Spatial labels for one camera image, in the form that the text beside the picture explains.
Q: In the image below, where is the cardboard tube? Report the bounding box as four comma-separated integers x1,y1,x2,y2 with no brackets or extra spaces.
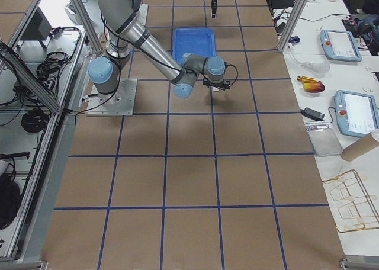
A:
341,129,378,162

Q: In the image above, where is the aluminium frame post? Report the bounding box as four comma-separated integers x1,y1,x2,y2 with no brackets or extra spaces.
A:
277,0,308,53

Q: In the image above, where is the metal tray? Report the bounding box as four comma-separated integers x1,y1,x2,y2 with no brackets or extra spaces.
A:
305,123,343,157

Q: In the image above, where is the near teach pendant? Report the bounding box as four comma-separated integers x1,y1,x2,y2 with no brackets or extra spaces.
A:
334,90,378,137

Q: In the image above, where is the gold wire rack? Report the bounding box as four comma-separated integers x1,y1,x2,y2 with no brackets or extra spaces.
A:
322,169,378,233

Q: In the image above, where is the mango fruit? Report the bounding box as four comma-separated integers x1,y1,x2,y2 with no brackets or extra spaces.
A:
303,82,325,93

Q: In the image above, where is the far teach pendant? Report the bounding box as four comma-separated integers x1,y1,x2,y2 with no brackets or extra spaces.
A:
319,30,362,63

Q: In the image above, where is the white hose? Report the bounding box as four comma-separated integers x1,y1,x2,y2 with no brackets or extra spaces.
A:
286,43,331,75

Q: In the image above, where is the black power adapter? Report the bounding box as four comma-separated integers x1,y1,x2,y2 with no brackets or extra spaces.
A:
300,107,325,121

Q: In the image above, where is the teach pendant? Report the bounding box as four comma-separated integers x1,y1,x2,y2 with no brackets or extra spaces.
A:
319,30,362,63
334,90,378,137

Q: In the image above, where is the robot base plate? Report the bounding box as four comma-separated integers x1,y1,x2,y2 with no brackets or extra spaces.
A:
85,78,137,117

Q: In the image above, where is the blue plastic tray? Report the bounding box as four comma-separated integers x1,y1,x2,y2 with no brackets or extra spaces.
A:
172,28,216,63

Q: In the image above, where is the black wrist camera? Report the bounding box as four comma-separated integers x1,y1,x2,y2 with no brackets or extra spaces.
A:
203,78,231,91

